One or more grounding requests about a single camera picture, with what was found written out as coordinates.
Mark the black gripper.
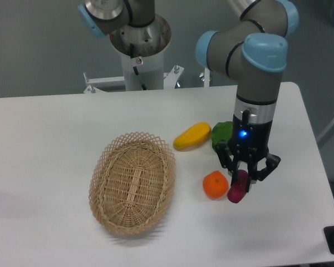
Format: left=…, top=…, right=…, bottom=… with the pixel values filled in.
left=215, top=115, right=281, bottom=193

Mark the purple sweet potato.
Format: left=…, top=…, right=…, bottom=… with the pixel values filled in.
left=227, top=170, right=249, bottom=204

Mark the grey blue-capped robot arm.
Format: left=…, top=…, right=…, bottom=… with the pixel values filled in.
left=78, top=1, right=299, bottom=193

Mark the woven wicker basket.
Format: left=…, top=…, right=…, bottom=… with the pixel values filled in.
left=89, top=132, right=176, bottom=235

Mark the green leafy vegetable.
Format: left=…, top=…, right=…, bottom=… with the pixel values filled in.
left=210, top=121, right=233, bottom=152

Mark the orange tangerine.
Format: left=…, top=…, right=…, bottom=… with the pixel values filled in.
left=202, top=171, right=229, bottom=199

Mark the yellow mango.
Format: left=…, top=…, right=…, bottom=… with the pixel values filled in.
left=173, top=122, right=212, bottom=151

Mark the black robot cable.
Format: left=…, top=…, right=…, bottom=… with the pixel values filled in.
left=129, top=43, right=148, bottom=91

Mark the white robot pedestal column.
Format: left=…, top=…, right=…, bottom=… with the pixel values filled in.
left=120, top=52, right=164, bottom=91

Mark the white metal mounting frame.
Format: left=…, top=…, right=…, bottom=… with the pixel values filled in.
left=82, top=64, right=212, bottom=93

